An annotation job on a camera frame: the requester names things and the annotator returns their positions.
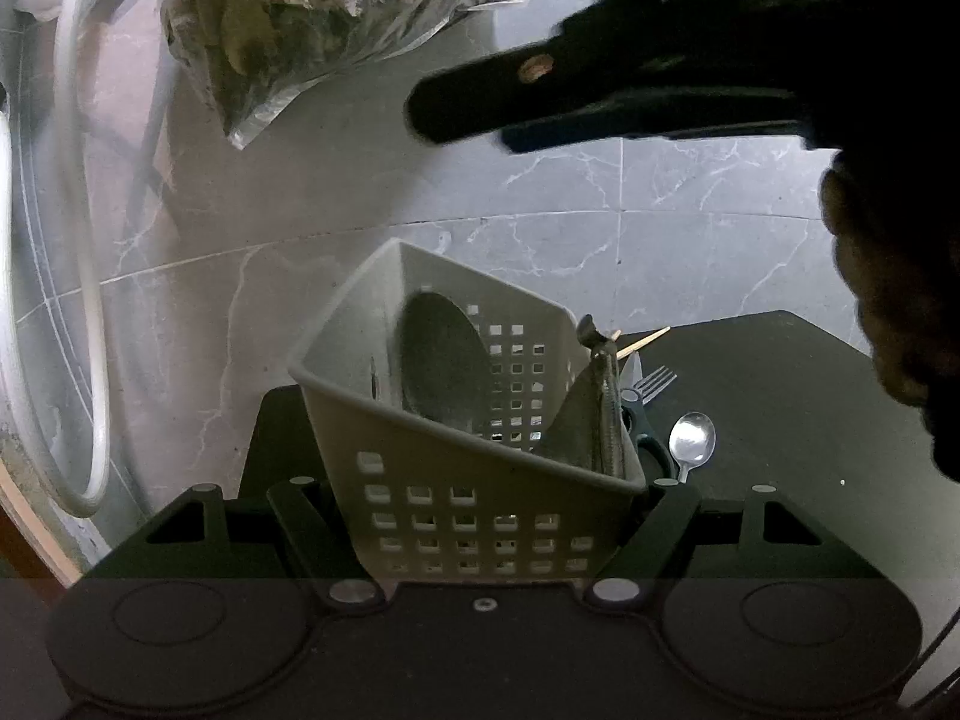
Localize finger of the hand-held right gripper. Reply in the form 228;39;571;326
501;86;807;158
406;34;676;145

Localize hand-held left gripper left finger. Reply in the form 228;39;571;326
97;476;387;612

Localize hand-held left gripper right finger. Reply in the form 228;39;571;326
585;480;886;612

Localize white perforated plastic basket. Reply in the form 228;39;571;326
287;238;647;586

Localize person's right hand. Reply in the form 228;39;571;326
821;154;960;481

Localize silver metal spoon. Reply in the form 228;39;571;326
667;411;717;485

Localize metal grater tool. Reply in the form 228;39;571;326
534;313;627;479

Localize silver metal fork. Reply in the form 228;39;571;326
628;365;678;404

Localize wooden chopstick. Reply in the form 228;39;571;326
611;326;671;359

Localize clear plastic bag of greens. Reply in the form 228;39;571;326
161;0;518;151

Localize dark handled scissors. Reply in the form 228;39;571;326
616;352;676;482

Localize white flexible hose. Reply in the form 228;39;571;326
0;0;113;518

